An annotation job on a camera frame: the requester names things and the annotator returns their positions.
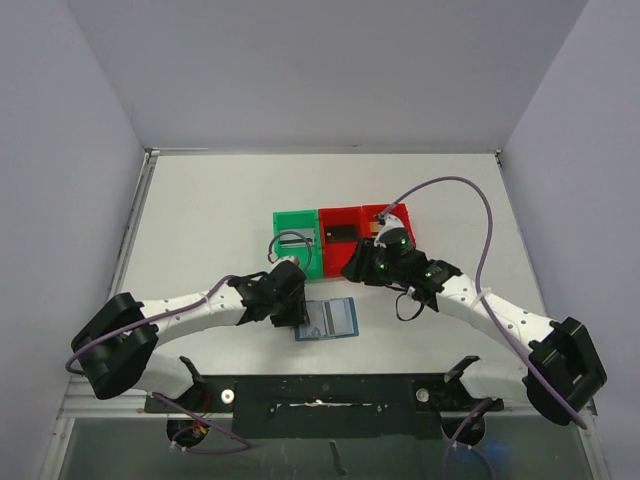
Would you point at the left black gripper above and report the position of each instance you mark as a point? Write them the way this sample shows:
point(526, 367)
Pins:
point(291, 310)

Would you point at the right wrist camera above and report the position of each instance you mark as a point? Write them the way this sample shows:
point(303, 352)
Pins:
point(393, 232)

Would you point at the aluminium frame rail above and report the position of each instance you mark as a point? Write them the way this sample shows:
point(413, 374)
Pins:
point(79, 401)

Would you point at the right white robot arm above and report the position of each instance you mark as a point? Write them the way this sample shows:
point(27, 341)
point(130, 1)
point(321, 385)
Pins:
point(562, 370)

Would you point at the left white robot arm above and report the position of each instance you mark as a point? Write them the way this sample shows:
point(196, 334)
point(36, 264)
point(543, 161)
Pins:
point(117, 350)

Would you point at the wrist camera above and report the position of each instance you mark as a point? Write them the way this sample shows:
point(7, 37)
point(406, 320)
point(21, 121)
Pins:
point(275, 260)
point(393, 232)

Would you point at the silver VIP card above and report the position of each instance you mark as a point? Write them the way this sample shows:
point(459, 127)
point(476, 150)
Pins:
point(297, 238)

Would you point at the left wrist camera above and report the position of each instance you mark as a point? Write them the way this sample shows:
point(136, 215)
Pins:
point(275, 260)

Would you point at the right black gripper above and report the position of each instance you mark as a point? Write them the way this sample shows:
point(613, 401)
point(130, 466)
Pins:
point(356, 263)

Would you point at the red plastic bin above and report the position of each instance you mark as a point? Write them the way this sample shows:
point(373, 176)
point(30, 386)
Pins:
point(336, 255)
point(372, 211)

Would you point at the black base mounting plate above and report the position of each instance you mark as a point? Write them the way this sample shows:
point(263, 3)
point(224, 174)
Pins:
point(423, 406)

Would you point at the black card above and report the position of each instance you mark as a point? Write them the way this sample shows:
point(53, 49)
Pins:
point(341, 233)

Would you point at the white card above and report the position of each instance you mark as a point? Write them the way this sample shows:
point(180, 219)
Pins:
point(337, 317)

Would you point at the green plastic bin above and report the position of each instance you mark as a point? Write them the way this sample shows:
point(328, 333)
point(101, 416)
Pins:
point(311, 255)

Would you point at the blue leather card holder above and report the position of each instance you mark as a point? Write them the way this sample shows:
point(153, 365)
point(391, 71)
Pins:
point(314, 329)

